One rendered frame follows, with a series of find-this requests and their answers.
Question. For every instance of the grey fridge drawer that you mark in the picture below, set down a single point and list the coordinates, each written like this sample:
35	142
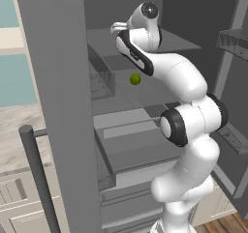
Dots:
135	153

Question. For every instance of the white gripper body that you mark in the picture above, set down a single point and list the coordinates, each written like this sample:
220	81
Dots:
117	26

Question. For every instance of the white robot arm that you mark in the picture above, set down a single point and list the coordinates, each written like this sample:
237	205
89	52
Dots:
189	121

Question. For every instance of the clear fridge door bin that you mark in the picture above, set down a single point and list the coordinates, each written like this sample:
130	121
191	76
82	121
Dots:
235	43
233	140

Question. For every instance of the cream cupboard run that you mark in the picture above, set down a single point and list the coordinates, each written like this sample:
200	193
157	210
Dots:
22	201
216	208

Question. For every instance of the grey fridge door with bins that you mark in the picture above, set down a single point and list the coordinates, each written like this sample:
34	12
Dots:
234	82

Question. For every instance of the grey fridge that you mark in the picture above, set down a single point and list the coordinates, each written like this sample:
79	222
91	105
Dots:
129	140

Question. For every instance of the grey fridge shelf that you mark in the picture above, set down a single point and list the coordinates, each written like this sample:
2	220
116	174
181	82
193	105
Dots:
103	38

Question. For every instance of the green round fruit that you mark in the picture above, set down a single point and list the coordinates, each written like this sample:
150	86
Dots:
135	79

